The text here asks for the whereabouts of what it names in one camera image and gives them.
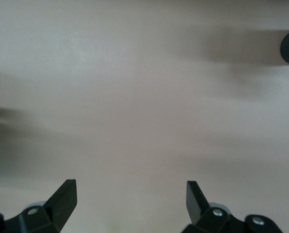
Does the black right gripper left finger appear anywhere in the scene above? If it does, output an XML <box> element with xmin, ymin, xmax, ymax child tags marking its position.
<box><xmin>5</xmin><ymin>179</ymin><xmax>77</xmax><ymax>233</ymax></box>

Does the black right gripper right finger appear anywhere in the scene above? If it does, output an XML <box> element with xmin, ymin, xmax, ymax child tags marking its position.
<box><xmin>182</xmin><ymin>181</ymin><xmax>246</xmax><ymax>233</ymax></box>

